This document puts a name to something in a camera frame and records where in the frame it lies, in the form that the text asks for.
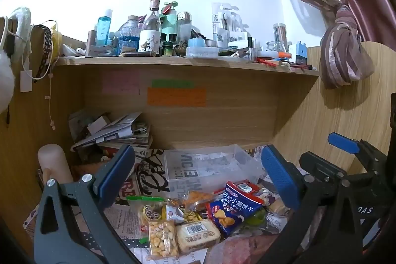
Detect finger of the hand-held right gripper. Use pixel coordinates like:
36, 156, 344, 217
299, 152, 351, 182
328, 132, 390, 172

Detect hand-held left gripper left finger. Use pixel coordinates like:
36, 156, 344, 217
34, 145, 140, 264

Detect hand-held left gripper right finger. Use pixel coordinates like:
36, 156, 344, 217
261, 145, 362, 264

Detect red snack packet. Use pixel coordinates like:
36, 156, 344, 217
236, 182, 262, 196

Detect green snack packet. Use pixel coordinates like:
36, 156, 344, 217
246, 208, 267, 226

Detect blue snack packet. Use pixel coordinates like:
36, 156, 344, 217
207, 181, 263, 237

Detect clear plastic container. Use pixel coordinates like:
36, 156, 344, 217
163, 144, 263, 191

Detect clear peanut packet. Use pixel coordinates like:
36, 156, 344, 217
148, 220, 180, 258

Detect orange crisps clear packet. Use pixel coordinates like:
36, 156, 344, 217
182, 191, 215, 211

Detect white biscuit packet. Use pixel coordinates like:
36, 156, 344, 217
176, 218, 221, 254

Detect cream snack packet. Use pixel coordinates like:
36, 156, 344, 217
266, 197, 286, 216

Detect newspaper table lining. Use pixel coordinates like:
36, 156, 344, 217
23, 146, 291, 264

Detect pile of books and magazines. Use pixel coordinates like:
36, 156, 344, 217
69, 111, 153, 161

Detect small white yellow packet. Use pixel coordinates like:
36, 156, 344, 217
162, 205, 186, 223

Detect pink sticky note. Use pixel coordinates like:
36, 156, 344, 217
102, 71, 140, 94

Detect orange sticky note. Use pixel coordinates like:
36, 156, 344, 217
147, 87, 207, 107

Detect pink striped curtain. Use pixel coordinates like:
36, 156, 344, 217
260, 0, 396, 90

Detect green sticky note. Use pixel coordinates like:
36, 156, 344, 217
151, 79, 195, 88

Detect clear cotton swab cylinder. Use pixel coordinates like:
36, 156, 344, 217
273, 23, 288, 52

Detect wooden shelf board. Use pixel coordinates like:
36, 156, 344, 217
55, 54, 320, 78

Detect white charger plug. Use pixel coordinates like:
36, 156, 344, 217
20, 71, 33, 93

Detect round bottle with blue liquid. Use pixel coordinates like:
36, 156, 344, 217
118, 16, 142, 55

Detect brown tube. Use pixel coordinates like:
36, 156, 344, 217
87, 30, 97, 51

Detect clear glass bottle with label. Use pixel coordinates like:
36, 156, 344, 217
138, 0, 163, 53

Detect tall blue bottle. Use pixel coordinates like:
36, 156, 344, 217
96, 9, 114, 47

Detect black lace headband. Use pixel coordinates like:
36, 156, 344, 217
33, 24, 53, 83

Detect yellow headband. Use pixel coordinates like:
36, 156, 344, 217
51, 29, 63, 58

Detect clear flat plastic box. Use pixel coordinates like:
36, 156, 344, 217
186, 47, 219, 58

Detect white plush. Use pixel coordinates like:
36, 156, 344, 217
0, 44, 15, 114

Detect mint green bottle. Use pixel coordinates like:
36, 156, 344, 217
161, 1, 179, 45

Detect clear bottle with silver cap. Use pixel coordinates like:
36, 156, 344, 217
176, 12, 193, 42

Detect white packaging cards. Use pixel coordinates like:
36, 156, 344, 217
212, 2, 248, 48

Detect white fluffy headband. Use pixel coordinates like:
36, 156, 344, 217
9, 7, 33, 55

